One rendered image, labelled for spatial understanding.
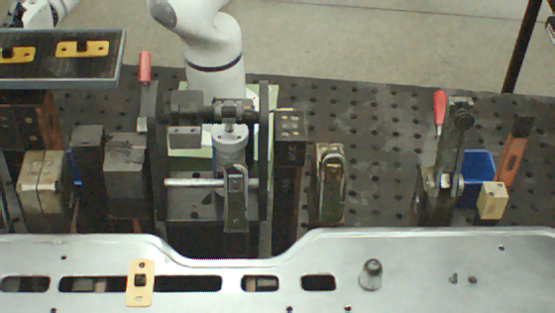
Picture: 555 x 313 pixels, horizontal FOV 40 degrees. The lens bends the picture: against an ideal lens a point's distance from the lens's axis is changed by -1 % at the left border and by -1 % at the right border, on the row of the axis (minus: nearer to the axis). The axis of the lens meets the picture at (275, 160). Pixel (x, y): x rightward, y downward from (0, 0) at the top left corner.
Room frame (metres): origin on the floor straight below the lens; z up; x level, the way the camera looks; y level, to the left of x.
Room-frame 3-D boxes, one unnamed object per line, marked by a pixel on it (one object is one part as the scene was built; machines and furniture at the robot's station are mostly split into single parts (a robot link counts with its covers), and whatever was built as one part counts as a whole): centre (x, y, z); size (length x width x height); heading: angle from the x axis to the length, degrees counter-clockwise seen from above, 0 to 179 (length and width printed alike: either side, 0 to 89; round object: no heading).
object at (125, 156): (0.84, 0.24, 0.89); 0.13 x 0.11 x 0.38; 3
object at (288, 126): (0.88, -0.02, 0.91); 0.07 x 0.05 x 0.42; 3
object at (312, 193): (0.86, -0.09, 0.88); 0.11 x 0.09 x 0.37; 3
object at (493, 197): (0.81, -0.35, 0.88); 0.04 x 0.04 x 0.36; 3
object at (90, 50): (0.99, 0.32, 1.17); 0.08 x 0.04 x 0.01; 96
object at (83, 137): (0.86, 0.30, 0.90); 0.05 x 0.05 x 0.40; 3
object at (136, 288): (0.65, 0.19, 1.01); 0.08 x 0.04 x 0.01; 4
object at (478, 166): (1.13, -0.41, 0.74); 0.11 x 0.10 x 0.09; 93
